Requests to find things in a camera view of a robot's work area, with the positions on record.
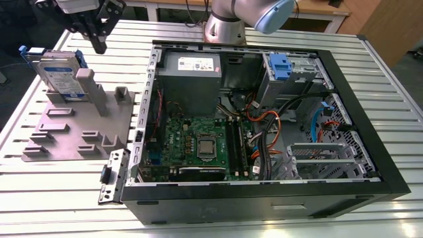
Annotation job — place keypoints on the metal card retention bracket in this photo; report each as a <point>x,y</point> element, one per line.
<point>114,158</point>

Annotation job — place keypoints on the square brown base plate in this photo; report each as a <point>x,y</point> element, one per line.
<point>208,39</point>

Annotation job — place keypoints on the hard disk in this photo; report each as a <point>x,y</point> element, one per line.
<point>58,77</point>

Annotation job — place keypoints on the blue plastic drive bracket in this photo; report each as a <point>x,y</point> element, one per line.
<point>280,64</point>

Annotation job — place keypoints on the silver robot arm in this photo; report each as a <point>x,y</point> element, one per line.
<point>228,27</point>

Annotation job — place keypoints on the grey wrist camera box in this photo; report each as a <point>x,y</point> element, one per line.
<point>77,6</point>

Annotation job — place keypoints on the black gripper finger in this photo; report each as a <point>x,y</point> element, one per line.
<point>108,17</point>
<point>48,6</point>

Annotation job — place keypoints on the black PC case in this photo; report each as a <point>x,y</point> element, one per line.
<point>230,205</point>

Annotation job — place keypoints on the grey metal drive cage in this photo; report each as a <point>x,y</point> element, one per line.
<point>284,86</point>

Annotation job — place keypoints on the black graphics card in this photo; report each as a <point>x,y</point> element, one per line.
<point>197,173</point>

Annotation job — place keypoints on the black RAM slot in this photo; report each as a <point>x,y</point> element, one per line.
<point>232,148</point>
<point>241,148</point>

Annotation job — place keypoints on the grey parts rack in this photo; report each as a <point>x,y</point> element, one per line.
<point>72,124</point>

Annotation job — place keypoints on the green motherboard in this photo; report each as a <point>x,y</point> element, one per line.
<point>214,124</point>

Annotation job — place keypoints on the wooden desk white frame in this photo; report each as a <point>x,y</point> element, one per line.
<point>313,10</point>

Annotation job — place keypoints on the CPU socket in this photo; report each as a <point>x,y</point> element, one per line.
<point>206,158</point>

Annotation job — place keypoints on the grey power supply unit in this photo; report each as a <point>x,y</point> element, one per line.
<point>188,94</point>

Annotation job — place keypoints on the silver CPU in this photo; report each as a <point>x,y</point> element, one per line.
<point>205,146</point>

